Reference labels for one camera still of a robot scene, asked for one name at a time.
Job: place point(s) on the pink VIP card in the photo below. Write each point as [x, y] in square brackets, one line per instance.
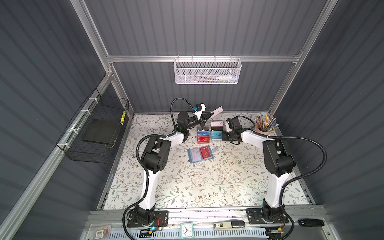
[217, 124]

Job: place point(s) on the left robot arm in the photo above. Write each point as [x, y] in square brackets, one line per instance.
[153, 151]

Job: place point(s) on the markers in mesh basket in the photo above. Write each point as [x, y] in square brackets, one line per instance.
[219, 79]

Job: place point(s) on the black wire wall basket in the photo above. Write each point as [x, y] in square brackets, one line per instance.
[97, 131]

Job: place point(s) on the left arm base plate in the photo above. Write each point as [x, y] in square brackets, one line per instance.
[147, 219]

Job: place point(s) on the small white desk clock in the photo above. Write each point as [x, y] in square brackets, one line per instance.
[187, 230]

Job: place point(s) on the clear acrylic card display stand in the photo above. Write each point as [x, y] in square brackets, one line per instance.
[207, 128]

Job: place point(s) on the small label packet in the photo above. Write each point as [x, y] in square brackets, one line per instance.
[103, 232]

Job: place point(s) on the teal VIP card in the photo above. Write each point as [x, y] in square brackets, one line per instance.
[216, 135]

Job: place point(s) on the blue VIP card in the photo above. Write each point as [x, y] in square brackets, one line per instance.
[203, 133]

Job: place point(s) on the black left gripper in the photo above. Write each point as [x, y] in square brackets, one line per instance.
[202, 120]

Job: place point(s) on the black card with gold lines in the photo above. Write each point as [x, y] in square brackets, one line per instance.
[217, 128]

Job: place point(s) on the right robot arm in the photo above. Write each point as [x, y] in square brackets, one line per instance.
[278, 161]

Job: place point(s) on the pink metal pencil bucket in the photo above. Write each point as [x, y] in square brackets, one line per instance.
[258, 131]

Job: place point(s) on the blue leather card holder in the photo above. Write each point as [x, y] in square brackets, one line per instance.
[201, 154]

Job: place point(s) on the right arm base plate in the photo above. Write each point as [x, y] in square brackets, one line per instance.
[266, 216]

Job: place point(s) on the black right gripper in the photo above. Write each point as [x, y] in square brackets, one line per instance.
[224, 136]

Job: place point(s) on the black remote device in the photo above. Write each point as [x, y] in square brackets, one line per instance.
[311, 223]

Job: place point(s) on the white wire mesh basket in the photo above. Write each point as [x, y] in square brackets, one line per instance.
[185, 69]

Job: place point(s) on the grey black handheld device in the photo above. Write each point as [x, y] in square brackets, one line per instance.
[229, 225]

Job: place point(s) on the red VIP card in stand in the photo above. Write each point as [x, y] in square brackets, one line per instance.
[203, 139]

